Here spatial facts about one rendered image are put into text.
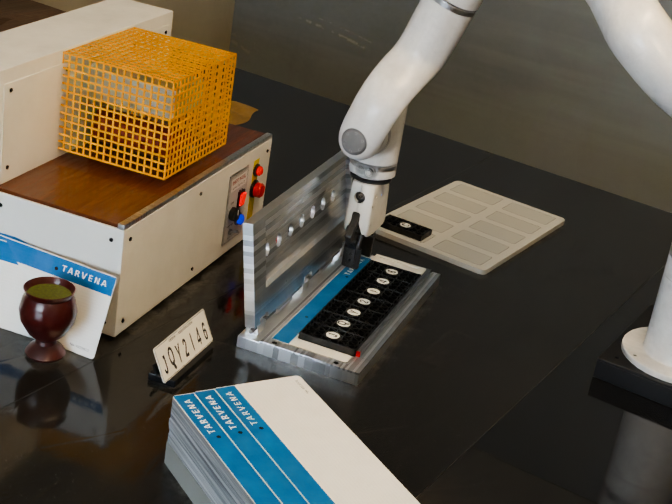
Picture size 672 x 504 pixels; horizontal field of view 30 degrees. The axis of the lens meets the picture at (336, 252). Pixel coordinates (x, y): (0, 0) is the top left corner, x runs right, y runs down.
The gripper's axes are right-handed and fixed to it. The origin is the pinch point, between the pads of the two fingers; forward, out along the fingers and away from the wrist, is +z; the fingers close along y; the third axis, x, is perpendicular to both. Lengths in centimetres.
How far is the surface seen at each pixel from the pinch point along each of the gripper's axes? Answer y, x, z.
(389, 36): 218, 66, 16
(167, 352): -54, 10, 0
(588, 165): 203, -14, 38
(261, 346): -38.3, 1.7, 2.8
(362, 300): -16.1, -7.0, 0.9
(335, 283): -10.5, -0.1, 2.1
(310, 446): -74, -20, -6
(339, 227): -1.1, 3.9, -4.3
